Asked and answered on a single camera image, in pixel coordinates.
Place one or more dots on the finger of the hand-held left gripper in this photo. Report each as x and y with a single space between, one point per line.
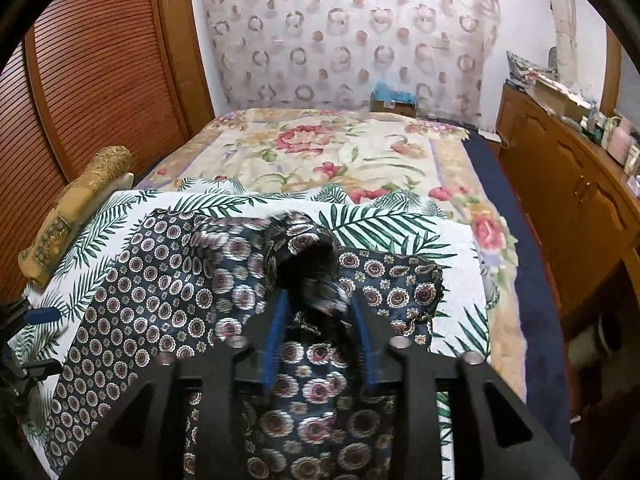
42 367
45 315

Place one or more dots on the sheer circle print curtain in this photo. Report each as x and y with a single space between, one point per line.
350 35

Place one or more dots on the patterned fabric bag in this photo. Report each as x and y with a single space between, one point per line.
525 67

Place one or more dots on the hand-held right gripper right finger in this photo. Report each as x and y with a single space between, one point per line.
364 350

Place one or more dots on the cream lace curtain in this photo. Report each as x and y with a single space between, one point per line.
562 35

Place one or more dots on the wooden louvered door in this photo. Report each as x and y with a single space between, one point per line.
100 85

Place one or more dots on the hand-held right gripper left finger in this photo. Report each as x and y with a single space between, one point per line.
275 345

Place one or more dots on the golden embroidered pillow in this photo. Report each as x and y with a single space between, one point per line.
75 205

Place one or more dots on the navy medallion print satin shirt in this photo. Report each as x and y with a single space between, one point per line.
150 300

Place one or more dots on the white round container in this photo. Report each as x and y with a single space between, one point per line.
595 345

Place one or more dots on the navy mattress cover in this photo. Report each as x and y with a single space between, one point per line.
530 285

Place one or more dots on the palm leaf print sheet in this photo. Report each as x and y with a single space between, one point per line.
400 230

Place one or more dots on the white power strip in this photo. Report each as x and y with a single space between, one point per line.
490 135

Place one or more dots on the cardboard box with blue cloth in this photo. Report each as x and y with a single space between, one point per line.
392 97

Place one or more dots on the pink jug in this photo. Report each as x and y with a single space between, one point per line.
620 145

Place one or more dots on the open cardboard box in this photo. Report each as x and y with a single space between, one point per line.
557 97

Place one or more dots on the floral blanket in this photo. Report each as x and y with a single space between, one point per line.
325 145

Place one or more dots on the wooden sideboard cabinet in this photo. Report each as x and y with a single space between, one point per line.
565 175

